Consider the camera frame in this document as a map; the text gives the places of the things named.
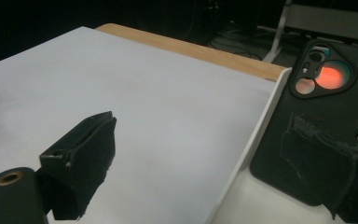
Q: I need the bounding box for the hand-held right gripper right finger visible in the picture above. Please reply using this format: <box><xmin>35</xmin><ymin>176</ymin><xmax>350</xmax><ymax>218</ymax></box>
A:
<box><xmin>280</xmin><ymin>112</ymin><xmax>358</xmax><ymax>224</ymax></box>

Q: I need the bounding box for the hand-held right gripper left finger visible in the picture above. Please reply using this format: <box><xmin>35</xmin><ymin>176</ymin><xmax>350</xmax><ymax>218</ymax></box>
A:
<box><xmin>36</xmin><ymin>110</ymin><xmax>118</xmax><ymax>221</ymax></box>

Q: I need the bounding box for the black phone case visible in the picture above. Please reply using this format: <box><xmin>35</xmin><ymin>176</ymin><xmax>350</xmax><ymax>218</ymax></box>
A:
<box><xmin>250</xmin><ymin>38</ymin><xmax>358</xmax><ymax>207</ymax></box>

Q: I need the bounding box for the white rectangular tray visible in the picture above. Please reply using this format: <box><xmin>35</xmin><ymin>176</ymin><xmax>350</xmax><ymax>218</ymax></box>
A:
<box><xmin>203</xmin><ymin>66</ymin><xmax>358</xmax><ymax>224</ymax></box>

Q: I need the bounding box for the white board sheet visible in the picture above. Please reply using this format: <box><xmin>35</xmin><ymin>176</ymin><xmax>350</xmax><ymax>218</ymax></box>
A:
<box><xmin>0</xmin><ymin>26</ymin><xmax>278</xmax><ymax>224</ymax></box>

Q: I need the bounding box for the white metal stand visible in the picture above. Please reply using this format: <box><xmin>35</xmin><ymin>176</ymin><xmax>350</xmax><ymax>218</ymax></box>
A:
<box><xmin>262</xmin><ymin>0</ymin><xmax>358</xmax><ymax>63</ymax></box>

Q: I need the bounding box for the wooden table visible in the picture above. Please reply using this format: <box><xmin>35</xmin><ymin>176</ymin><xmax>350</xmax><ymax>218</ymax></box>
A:
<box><xmin>95</xmin><ymin>22</ymin><xmax>288</xmax><ymax>83</ymax></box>

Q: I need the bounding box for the black floor cable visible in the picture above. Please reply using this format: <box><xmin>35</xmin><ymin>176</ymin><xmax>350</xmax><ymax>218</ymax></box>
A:
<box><xmin>209</xmin><ymin>29</ymin><xmax>264</xmax><ymax>61</ymax></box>

